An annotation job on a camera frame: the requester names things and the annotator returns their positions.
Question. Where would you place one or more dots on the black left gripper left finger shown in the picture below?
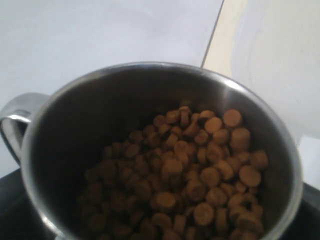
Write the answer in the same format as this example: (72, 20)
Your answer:
(18, 218)

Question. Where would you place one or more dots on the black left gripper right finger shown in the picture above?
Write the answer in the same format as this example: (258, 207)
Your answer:
(306, 225)

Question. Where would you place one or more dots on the steel mug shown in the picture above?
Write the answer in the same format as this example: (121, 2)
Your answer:
(155, 150)

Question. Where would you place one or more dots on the clear plastic container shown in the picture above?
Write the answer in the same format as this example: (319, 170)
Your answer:
(277, 55)

